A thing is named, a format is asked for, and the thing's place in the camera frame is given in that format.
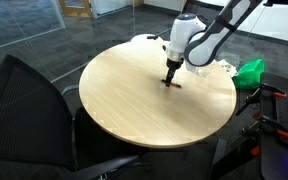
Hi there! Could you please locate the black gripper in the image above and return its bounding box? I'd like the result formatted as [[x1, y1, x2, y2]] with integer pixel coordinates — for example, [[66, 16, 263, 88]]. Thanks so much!
[[165, 59, 183, 87]]

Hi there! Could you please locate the orange and black pen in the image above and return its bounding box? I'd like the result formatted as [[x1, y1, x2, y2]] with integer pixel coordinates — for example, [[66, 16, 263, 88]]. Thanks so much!
[[161, 79, 182, 88]]

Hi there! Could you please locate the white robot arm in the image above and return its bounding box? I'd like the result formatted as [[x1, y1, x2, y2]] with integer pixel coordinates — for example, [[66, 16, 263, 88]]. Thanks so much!
[[164, 0, 262, 86]]

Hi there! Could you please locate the round wooden table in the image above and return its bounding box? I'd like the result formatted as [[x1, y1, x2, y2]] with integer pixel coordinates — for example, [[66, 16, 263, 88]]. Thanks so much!
[[79, 40, 236, 148]]

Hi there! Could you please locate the white plastic bag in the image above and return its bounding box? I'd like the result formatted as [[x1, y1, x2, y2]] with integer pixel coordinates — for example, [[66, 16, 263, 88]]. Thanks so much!
[[219, 59, 238, 78]]

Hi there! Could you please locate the green plastic bag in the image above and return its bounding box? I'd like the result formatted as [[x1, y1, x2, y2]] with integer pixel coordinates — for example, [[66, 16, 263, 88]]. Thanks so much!
[[233, 59, 265, 89]]

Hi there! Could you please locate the far black mesh office chair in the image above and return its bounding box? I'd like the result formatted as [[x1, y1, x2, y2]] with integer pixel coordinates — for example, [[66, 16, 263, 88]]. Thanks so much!
[[146, 0, 228, 51]]

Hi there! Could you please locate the black mesh office chair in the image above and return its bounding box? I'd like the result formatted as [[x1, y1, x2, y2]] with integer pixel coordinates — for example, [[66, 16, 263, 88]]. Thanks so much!
[[0, 55, 140, 180], [146, 0, 228, 51]]

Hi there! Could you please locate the upper black orange clamp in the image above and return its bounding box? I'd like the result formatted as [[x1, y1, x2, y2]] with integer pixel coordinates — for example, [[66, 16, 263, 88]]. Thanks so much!
[[236, 83, 287, 116]]

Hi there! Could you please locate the black orange clamp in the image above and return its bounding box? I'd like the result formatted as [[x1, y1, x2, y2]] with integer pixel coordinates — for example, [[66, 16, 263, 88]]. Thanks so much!
[[236, 83, 287, 116], [239, 115, 288, 157]]

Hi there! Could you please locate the lower black orange clamp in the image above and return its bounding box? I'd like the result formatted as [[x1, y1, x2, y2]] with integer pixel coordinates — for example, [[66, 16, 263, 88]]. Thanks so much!
[[239, 115, 288, 157]]

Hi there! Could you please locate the near black mesh office chair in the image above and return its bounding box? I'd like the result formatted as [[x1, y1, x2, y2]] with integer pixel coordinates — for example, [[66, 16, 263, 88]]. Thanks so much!
[[0, 55, 140, 180]]

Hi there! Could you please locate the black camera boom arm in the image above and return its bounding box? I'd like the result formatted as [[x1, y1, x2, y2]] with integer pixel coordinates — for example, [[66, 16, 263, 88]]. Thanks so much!
[[263, 0, 288, 7]]

